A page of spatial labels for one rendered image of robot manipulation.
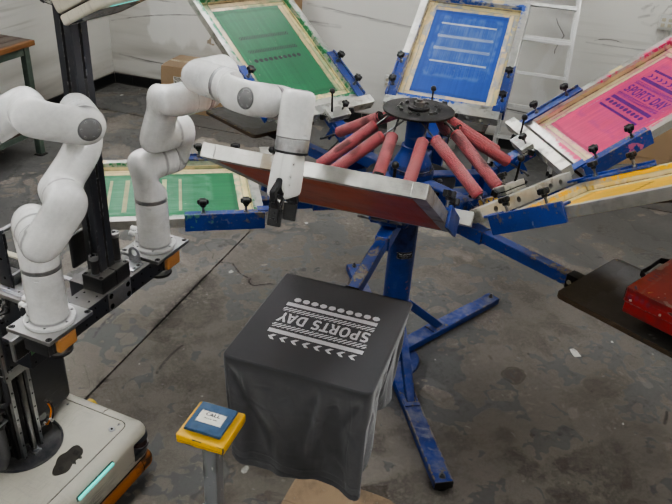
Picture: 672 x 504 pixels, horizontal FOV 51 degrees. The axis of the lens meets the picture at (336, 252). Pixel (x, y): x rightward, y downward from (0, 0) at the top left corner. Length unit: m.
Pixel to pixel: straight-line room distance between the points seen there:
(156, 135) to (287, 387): 0.78
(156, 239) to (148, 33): 5.35
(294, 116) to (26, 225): 0.65
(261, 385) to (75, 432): 1.01
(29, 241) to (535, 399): 2.53
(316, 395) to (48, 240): 0.83
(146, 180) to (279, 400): 0.73
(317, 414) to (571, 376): 1.96
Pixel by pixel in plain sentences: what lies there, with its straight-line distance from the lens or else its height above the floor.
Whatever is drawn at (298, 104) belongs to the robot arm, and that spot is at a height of 1.74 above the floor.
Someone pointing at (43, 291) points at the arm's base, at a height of 1.25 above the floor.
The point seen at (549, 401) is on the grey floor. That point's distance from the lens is 3.56.
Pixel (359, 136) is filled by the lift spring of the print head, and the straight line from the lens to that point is 2.99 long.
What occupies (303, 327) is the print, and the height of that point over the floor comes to 0.95.
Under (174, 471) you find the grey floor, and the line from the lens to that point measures 3.04.
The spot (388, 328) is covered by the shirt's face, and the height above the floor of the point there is 0.95.
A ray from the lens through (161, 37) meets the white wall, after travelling 7.32.
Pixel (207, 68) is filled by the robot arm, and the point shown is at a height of 1.75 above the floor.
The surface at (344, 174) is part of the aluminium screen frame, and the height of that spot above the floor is 1.55.
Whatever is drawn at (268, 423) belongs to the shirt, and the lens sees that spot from 2.15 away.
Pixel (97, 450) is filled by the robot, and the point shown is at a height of 0.28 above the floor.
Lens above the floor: 2.22
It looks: 30 degrees down
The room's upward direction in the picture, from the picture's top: 4 degrees clockwise
